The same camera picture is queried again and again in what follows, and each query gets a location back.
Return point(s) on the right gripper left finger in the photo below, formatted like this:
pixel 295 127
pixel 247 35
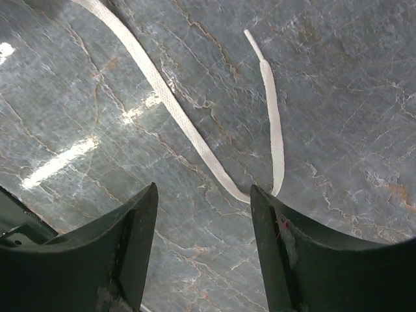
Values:
pixel 100 266

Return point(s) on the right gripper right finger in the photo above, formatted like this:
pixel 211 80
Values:
pixel 307 266

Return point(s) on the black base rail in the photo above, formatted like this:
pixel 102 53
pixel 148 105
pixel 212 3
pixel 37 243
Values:
pixel 19 225

